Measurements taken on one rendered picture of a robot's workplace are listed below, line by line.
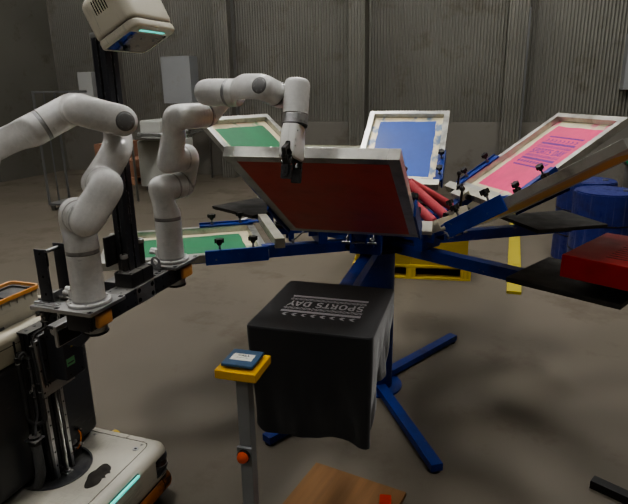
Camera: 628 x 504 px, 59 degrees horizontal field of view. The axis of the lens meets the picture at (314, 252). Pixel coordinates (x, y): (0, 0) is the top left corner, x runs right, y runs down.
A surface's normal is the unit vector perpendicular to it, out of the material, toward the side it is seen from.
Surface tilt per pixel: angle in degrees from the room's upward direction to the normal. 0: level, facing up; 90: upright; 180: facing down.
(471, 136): 90
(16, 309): 92
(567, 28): 90
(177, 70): 90
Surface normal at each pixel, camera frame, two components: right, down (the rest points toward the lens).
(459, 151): -0.33, 0.27
